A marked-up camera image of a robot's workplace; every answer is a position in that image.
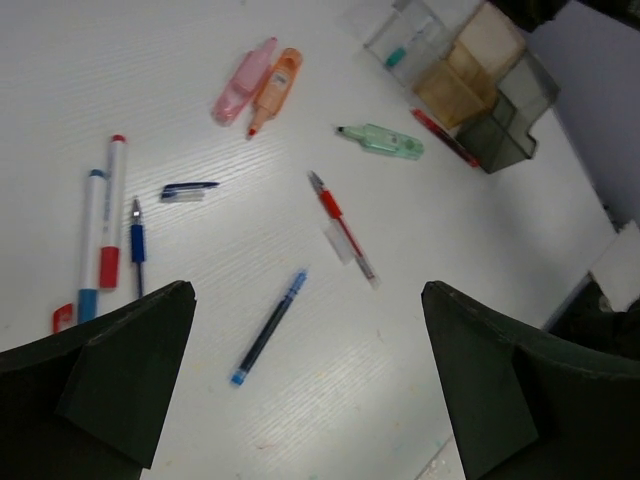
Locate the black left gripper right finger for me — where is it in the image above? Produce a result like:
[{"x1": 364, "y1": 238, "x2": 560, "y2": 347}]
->
[{"x1": 422, "y1": 281, "x2": 639, "y2": 479}]

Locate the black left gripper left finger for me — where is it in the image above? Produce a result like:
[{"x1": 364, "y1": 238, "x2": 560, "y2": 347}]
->
[{"x1": 1, "y1": 281, "x2": 196, "y2": 479}]

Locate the white marker red cap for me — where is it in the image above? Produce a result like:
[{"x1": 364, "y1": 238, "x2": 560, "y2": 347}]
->
[{"x1": 99, "y1": 134, "x2": 127, "y2": 290}]

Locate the blue ballpoint pen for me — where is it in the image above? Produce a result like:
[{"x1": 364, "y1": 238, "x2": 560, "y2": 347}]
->
[{"x1": 130, "y1": 197, "x2": 146, "y2": 298}]

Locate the white marker blue cap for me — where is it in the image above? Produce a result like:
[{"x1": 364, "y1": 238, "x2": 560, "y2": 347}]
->
[{"x1": 77, "y1": 169, "x2": 107, "y2": 324}]

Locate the green correction tape pen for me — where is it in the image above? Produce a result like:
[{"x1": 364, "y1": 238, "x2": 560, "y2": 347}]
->
[{"x1": 335, "y1": 124, "x2": 424, "y2": 160}]

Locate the orange highlighter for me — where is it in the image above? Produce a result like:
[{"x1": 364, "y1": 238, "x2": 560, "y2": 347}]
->
[{"x1": 247, "y1": 48, "x2": 303, "y2": 139}]

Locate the pink highlighter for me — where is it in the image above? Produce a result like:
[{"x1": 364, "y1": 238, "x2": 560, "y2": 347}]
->
[{"x1": 212, "y1": 37, "x2": 278, "y2": 126}]

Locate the stationery organizer box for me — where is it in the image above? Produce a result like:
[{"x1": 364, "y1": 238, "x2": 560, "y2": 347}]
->
[{"x1": 364, "y1": 1, "x2": 560, "y2": 173}]

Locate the red pen cap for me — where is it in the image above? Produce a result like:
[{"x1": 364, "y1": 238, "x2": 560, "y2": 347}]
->
[{"x1": 52, "y1": 303, "x2": 75, "y2": 334}]

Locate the blue ink refill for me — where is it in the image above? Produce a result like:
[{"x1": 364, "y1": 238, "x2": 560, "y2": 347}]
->
[{"x1": 231, "y1": 269, "x2": 308, "y2": 386}]

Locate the blue pen cap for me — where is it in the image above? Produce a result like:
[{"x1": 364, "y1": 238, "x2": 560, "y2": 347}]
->
[{"x1": 160, "y1": 181, "x2": 220, "y2": 203}]

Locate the red gel pen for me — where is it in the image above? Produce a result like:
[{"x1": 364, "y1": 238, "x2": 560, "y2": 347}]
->
[{"x1": 308, "y1": 171, "x2": 380, "y2": 289}]

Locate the red pen by organizer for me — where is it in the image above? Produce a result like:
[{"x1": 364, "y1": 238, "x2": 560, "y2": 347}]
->
[{"x1": 410, "y1": 108, "x2": 479, "y2": 168}]

